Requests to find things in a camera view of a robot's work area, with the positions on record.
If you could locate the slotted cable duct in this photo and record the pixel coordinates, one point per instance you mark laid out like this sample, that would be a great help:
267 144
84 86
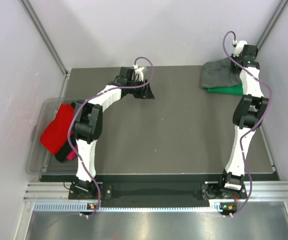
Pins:
90 207

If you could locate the grey t shirt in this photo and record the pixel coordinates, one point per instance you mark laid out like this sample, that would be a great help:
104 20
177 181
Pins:
217 74

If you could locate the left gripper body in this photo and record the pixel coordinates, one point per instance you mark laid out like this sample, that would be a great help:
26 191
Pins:
136 92

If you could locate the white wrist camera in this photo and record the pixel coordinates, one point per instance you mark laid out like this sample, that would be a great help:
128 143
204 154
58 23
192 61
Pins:
139 72
238 47

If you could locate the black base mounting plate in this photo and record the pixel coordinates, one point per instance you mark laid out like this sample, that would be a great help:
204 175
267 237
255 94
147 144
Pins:
157 190

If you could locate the pink t shirt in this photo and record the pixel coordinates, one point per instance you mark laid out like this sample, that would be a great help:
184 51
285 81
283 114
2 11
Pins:
71 154

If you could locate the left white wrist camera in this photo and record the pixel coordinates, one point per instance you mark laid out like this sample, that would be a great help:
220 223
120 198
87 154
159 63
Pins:
139 72

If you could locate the folded green t shirt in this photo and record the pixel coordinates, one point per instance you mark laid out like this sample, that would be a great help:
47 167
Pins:
229 90

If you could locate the left aluminium frame post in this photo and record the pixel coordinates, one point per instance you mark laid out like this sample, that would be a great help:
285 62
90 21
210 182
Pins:
43 34

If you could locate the aluminium front rail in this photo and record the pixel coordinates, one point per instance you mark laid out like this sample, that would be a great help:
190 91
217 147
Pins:
262 191

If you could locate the red t shirt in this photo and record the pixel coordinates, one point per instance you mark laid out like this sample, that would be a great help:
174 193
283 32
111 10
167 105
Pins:
55 135

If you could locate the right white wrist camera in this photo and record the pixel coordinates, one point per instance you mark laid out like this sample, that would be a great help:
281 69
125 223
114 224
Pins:
238 47

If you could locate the clear plastic bin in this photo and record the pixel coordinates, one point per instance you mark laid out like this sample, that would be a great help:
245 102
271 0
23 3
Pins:
40 161

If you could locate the aluminium frame post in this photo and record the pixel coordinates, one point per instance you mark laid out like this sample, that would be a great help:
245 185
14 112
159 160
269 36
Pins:
43 34
265 16

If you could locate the right aluminium frame post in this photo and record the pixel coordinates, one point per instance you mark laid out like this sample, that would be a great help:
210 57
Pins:
265 16

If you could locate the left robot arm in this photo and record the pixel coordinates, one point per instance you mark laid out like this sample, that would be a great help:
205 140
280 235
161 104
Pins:
88 124

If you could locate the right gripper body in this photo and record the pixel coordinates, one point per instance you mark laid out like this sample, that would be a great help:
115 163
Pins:
233 65

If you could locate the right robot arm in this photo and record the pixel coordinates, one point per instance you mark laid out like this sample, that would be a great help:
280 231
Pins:
247 114

